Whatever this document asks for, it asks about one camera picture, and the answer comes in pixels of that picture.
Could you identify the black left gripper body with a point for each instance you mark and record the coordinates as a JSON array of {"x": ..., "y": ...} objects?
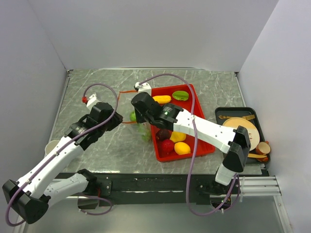
[{"x": 111, "y": 124}]

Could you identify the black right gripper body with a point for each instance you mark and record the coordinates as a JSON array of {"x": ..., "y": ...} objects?
[{"x": 142, "y": 118}]

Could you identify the green lettuce toy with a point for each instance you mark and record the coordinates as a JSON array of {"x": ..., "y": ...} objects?
[{"x": 144, "y": 131}]

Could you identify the clear zip bag orange zipper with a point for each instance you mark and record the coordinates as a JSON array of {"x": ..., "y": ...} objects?
[{"x": 125, "y": 108}]

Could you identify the green bumpy fruit toy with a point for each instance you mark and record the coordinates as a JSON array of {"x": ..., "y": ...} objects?
[{"x": 132, "y": 116}]

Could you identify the yellow lemon toy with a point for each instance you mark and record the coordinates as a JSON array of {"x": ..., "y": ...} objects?
[{"x": 182, "y": 148}]

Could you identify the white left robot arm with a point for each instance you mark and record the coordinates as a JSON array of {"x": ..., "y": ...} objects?
[{"x": 31, "y": 195}]

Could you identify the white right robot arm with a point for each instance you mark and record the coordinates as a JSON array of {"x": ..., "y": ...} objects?
[{"x": 234, "y": 143}]

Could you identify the yellow corn toy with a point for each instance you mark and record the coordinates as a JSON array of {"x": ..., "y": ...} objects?
[{"x": 162, "y": 99}]

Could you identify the dark red fruit toy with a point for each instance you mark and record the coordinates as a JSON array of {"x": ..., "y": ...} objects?
[{"x": 163, "y": 134}]

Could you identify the yellow pear toy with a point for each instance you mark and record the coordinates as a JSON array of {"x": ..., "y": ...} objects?
[{"x": 178, "y": 137}]

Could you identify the green ridged fruit toy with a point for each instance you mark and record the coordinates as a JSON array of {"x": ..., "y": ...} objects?
[{"x": 180, "y": 95}]

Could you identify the red strawberry toy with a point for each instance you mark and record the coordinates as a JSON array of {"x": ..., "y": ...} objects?
[{"x": 167, "y": 146}]

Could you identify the golden spoon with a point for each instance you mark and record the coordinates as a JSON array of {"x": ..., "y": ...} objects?
[{"x": 223, "y": 117}]

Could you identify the black tray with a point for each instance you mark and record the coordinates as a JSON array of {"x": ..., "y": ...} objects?
[{"x": 239, "y": 112}]

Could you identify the dark green mug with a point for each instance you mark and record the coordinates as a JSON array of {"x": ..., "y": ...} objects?
[{"x": 50, "y": 146}]

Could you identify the golden fork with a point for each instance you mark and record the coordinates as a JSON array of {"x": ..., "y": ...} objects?
[{"x": 249, "y": 117}]

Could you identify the beige decorated plate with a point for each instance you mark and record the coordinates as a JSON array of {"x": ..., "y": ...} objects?
[{"x": 253, "y": 132}]

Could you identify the brown small cup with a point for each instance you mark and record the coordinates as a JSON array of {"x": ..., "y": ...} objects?
[{"x": 263, "y": 148}]

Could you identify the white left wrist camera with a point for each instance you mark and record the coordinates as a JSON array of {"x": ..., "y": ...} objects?
[{"x": 90, "y": 101}]

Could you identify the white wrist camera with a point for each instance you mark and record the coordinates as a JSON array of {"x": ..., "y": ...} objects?
[
  {"x": 145, "y": 87},
  {"x": 90, "y": 101}
]

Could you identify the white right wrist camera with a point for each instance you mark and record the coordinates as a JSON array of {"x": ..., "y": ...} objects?
[{"x": 145, "y": 87}]

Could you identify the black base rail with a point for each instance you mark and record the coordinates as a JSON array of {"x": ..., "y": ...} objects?
[{"x": 157, "y": 188}]

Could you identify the aluminium extrusion rail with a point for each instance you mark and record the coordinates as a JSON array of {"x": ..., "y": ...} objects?
[{"x": 259, "y": 186}]

